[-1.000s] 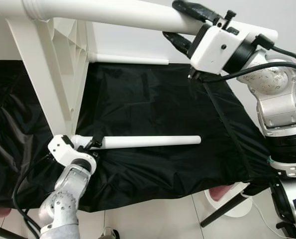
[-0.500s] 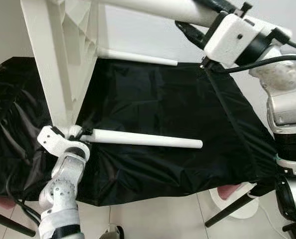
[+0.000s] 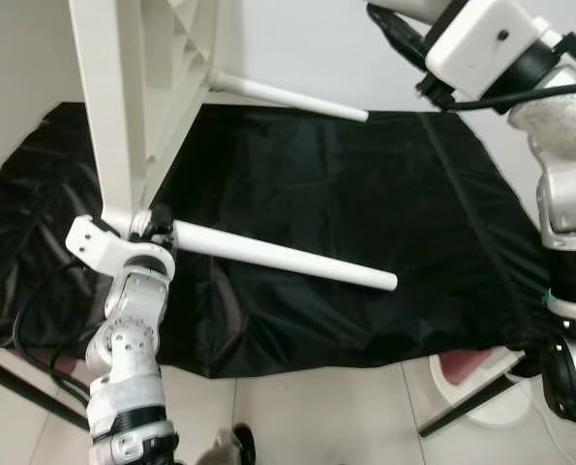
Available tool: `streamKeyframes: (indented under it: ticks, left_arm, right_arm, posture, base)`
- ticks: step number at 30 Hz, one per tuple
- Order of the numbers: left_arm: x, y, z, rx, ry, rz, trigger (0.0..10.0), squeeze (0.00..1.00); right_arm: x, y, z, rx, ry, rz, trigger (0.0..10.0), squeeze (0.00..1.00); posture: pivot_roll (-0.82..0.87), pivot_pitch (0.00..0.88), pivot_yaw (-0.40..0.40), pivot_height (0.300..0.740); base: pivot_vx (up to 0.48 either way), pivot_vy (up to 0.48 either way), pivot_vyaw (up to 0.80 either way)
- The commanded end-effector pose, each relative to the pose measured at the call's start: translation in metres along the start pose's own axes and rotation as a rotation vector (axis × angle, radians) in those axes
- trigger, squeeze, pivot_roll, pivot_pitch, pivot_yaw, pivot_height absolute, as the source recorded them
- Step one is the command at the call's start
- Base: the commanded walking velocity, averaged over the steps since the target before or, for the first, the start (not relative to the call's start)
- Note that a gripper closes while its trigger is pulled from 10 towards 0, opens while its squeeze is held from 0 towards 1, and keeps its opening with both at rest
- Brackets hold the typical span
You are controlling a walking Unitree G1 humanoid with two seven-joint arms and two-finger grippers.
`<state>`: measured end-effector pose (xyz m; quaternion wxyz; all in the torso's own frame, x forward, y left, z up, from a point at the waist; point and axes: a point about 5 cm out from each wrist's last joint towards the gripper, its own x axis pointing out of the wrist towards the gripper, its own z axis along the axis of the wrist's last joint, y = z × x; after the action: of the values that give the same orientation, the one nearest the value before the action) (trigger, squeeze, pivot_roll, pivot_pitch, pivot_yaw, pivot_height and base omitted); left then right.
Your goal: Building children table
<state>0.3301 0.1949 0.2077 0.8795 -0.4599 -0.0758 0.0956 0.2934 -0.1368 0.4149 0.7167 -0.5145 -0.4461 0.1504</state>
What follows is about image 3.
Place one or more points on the black metal table leg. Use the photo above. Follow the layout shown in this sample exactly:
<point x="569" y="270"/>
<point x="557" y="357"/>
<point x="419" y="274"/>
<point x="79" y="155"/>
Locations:
<point x="462" y="407"/>
<point x="26" y="387"/>

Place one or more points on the black table cloth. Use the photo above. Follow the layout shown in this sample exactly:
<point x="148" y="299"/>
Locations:
<point x="365" y="194"/>

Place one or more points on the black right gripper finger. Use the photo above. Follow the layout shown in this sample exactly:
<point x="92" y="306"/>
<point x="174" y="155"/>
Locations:
<point x="384" y="19"/>

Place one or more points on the white plastic table top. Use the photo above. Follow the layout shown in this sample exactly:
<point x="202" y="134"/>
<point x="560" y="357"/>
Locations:
<point x="113" y="97"/>

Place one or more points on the grey robot foot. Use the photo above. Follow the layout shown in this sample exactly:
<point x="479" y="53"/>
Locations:
<point x="229" y="446"/>

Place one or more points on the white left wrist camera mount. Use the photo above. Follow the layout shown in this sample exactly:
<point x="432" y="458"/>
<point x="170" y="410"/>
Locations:
<point x="99" y="242"/>

